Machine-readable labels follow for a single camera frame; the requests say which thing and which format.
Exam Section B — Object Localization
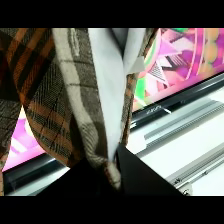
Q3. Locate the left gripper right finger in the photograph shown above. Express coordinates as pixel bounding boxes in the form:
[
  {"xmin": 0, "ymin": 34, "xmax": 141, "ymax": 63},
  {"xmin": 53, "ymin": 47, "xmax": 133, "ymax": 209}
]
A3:
[{"xmin": 114, "ymin": 144, "xmax": 185, "ymax": 197}]

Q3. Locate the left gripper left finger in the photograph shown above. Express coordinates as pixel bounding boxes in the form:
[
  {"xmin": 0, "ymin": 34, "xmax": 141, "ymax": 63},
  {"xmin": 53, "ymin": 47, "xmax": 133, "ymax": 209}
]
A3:
[{"xmin": 35, "ymin": 157, "xmax": 114, "ymax": 197}]

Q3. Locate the brown checked shirt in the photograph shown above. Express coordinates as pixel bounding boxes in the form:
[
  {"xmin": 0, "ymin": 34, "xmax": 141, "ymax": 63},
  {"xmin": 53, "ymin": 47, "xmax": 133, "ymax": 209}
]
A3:
[{"xmin": 0, "ymin": 28, "xmax": 159, "ymax": 197}]

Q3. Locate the silver frame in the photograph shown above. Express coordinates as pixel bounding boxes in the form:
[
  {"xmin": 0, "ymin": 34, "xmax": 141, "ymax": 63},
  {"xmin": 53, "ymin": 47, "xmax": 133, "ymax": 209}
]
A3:
[{"xmin": 128, "ymin": 94, "xmax": 224, "ymax": 197}]

